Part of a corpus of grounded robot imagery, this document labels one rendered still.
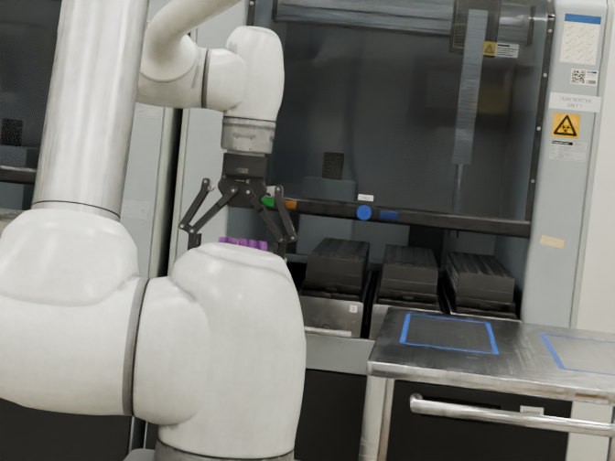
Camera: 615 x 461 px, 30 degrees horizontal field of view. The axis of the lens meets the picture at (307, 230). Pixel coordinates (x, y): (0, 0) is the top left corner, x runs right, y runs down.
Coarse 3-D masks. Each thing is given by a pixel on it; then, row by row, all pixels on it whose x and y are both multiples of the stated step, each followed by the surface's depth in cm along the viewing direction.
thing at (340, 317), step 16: (368, 272) 290; (304, 288) 229; (368, 288) 262; (304, 304) 225; (320, 304) 225; (336, 304) 224; (352, 304) 224; (304, 320) 225; (320, 320) 225; (336, 320) 225; (352, 320) 224; (336, 336) 221; (352, 336) 225
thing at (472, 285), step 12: (468, 276) 230; (480, 276) 229; (492, 276) 229; (504, 276) 231; (468, 288) 230; (480, 288) 230; (492, 288) 229; (504, 288) 229; (492, 300) 229; (504, 300) 229
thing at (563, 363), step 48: (384, 336) 175; (432, 336) 181; (480, 336) 186; (528, 336) 192; (576, 336) 198; (384, 384) 153; (480, 384) 151; (528, 384) 150; (576, 384) 151; (384, 432) 210; (576, 432) 146
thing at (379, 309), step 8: (376, 288) 253; (376, 296) 238; (408, 296) 226; (376, 304) 227; (384, 304) 224; (392, 304) 224; (400, 304) 224; (408, 304) 224; (416, 304) 224; (424, 304) 224; (432, 304) 225; (376, 312) 224; (384, 312) 224; (440, 312) 223; (376, 320) 224; (376, 328) 224; (376, 336) 224
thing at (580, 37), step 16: (576, 16) 226; (592, 16) 226; (576, 32) 226; (592, 32) 226; (576, 48) 227; (592, 48) 226; (592, 64) 227; (576, 80) 227; (592, 80) 227; (560, 128) 228; (576, 128) 228; (560, 144) 228; (576, 144) 228; (560, 160) 228; (576, 160) 228; (544, 240) 229; (560, 240) 229
